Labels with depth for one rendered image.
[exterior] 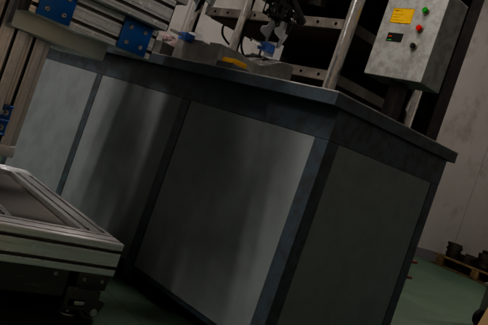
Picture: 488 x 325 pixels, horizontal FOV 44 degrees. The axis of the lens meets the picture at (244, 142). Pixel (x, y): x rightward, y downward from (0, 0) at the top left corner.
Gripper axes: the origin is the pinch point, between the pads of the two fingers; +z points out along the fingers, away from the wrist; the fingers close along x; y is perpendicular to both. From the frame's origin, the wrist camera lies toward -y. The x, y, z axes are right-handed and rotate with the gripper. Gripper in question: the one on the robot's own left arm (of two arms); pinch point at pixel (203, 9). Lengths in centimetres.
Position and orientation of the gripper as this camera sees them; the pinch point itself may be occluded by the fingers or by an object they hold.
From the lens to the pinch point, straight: 229.4
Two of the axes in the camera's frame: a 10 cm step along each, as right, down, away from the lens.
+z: -3.3, 9.4, -0.1
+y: -6.9, -2.4, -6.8
